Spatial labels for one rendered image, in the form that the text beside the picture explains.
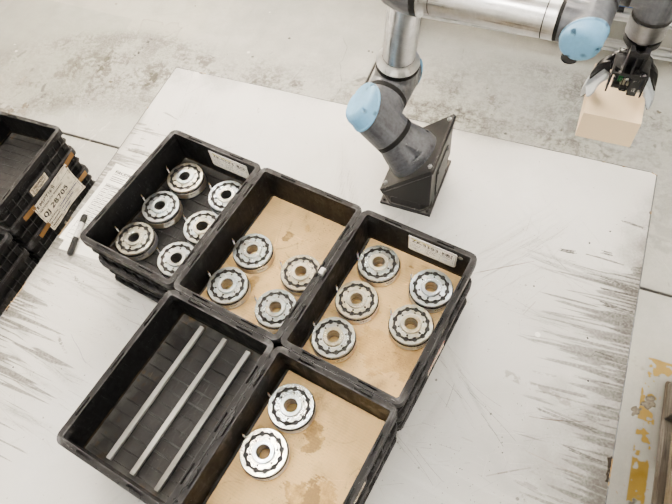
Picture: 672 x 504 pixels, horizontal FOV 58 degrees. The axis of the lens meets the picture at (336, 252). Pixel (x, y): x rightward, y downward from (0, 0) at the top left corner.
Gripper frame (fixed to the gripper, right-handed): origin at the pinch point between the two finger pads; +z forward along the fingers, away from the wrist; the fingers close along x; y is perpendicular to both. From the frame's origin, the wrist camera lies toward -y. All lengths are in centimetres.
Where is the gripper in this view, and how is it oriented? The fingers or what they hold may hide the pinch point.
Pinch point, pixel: (614, 100)
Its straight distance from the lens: 154.4
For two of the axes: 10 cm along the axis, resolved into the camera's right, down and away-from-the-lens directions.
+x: 9.3, 2.7, -2.5
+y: -3.6, 8.2, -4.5
